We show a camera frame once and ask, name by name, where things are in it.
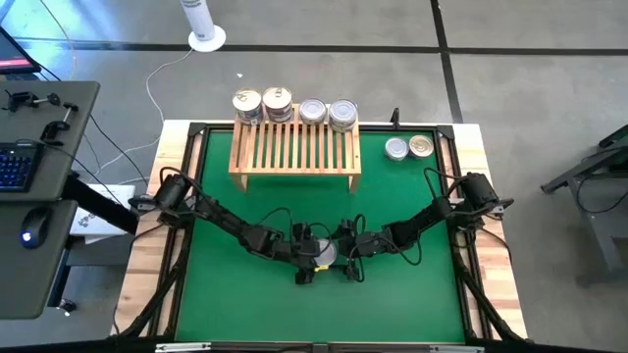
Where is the thin pale floor cable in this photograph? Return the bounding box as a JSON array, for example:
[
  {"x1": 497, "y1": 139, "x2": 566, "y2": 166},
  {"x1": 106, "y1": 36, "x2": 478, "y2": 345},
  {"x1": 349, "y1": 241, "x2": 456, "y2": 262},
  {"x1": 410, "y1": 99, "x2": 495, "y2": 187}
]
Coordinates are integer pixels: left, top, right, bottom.
[{"x1": 38, "y1": 0, "x2": 78, "y2": 82}]

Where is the black computer mouse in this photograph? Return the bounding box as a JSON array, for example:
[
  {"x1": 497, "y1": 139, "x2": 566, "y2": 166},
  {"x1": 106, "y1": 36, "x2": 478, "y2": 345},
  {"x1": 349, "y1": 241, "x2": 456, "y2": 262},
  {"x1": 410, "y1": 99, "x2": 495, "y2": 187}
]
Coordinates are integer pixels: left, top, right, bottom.
[{"x1": 19, "y1": 208, "x2": 53, "y2": 250}]

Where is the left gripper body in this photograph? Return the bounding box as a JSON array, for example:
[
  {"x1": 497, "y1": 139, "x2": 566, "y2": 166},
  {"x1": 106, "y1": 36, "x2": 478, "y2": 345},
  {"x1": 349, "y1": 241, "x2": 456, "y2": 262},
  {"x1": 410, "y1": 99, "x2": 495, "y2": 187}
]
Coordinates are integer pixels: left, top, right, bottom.
[{"x1": 282, "y1": 234, "x2": 318, "y2": 270}]

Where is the wooden slatted shelf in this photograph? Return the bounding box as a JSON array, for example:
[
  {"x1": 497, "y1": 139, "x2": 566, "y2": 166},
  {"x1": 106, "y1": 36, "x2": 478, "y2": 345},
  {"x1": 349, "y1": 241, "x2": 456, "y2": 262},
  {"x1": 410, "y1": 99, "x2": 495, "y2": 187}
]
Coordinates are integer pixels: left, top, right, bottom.
[{"x1": 228, "y1": 101, "x2": 363, "y2": 194}]

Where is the white floor cable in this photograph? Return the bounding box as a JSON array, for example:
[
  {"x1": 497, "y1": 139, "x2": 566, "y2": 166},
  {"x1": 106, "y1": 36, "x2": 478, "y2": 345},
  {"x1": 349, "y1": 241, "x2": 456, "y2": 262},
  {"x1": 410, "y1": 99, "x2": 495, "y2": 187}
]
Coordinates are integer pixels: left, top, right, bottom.
[{"x1": 92, "y1": 46, "x2": 196, "y2": 177}]

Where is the black desk support beam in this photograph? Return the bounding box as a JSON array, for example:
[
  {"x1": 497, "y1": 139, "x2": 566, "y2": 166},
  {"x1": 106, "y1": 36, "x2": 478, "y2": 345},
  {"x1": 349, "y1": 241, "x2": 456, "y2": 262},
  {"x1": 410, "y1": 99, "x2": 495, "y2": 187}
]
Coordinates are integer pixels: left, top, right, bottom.
[{"x1": 61, "y1": 171, "x2": 141, "y2": 236}]

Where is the dark grey desk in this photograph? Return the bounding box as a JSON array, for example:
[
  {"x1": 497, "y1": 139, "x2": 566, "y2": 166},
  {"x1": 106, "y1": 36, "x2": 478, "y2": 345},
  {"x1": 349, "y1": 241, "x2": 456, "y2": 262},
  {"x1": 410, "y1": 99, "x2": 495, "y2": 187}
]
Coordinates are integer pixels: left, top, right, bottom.
[
  {"x1": 0, "y1": 199, "x2": 79, "y2": 321},
  {"x1": 0, "y1": 79, "x2": 102, "y2": 203}
]

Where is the black laptop screen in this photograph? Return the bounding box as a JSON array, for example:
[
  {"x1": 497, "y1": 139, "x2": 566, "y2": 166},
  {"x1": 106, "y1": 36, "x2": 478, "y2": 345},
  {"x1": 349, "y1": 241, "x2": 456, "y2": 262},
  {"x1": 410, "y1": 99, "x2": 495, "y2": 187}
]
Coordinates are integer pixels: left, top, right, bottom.
[{"x1": 0, "y1": 26, "x2": 43, "y2": 76}]

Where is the green table mat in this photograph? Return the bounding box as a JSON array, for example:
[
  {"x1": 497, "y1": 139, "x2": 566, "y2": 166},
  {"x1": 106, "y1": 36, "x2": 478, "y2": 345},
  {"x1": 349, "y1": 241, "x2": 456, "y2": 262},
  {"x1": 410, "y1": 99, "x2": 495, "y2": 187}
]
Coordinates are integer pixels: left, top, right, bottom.
[{"x1": 174, "y1": 127, "x2": 466, "y2": 343}]

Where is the white printed box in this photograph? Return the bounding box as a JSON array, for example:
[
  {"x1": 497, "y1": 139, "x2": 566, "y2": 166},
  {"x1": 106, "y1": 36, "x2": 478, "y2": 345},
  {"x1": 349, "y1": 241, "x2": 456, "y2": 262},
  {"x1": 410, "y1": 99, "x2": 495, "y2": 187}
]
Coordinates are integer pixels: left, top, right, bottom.
[{"x1": 68, "y1": 183, "x2": 136, "y2": 246}]

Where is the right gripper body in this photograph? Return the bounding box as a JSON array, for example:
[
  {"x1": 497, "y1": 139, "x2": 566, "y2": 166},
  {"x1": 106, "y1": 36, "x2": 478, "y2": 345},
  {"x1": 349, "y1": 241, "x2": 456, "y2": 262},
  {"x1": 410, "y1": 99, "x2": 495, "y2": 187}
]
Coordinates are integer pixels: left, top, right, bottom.
[{"x1": 338, "y1": 233, "x2": 374, "y2": 266}]

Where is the black desk clamp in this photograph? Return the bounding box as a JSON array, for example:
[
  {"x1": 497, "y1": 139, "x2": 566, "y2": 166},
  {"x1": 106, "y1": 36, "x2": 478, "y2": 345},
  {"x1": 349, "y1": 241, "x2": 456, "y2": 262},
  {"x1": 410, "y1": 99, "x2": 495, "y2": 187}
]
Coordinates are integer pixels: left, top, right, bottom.
[
  {"x1": 2, "y1": 90, "x2": 63, "y2": 113},
  {"x1": 39, "y1": 101, "x2": 79, "y2": 147}
]

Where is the white tower fan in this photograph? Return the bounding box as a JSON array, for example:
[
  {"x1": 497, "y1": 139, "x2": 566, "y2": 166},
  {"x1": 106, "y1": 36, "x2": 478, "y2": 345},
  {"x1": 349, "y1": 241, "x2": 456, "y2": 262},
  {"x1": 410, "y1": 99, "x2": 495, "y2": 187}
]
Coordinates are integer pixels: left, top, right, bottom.
[{"x1": 179, "y1": 0, "x2": 228, "y2": 53}]

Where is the silver metal bracket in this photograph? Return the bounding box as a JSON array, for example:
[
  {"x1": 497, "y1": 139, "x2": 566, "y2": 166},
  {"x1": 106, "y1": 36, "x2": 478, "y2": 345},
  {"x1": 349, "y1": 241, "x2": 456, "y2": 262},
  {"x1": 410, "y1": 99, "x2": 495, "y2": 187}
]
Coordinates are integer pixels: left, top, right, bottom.
[
  {"x1": 155, "y1": 342, "x2": 212, "y2": 353},
  {"x1": 430, "y1": 344, "x2": 486, "y2": 353}
]

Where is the black backlit keyboard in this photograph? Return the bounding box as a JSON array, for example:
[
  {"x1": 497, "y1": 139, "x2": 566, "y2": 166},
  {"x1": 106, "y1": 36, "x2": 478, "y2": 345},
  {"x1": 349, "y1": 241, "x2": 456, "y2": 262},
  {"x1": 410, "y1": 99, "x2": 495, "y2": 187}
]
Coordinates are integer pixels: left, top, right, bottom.
[{"x1": 0, "y1": 140, "x2": 43, "y2": 193}]

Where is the black metal rig frame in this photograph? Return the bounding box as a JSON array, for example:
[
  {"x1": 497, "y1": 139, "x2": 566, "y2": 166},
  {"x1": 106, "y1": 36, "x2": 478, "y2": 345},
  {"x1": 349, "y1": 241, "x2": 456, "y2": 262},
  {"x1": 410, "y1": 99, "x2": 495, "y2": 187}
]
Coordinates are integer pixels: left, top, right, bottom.
[{"x1": 111, "y1": 120, "x2": 529, "y2": 353}]

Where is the dark grey cart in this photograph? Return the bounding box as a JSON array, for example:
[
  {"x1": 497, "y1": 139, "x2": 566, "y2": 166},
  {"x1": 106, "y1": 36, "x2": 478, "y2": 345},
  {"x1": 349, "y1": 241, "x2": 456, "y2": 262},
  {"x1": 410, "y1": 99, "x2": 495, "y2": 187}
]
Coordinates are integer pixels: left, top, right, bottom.
[{"x1": 540, "y1": 125, "x2": 628, "y2": 285}]

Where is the black floor cable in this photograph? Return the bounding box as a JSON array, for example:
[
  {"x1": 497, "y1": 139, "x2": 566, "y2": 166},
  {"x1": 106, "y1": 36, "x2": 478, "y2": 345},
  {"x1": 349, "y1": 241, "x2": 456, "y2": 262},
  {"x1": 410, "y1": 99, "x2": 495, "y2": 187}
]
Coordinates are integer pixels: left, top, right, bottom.
[{"x1": 89, "y1": 113, "x2": 151, "y2": 187}]

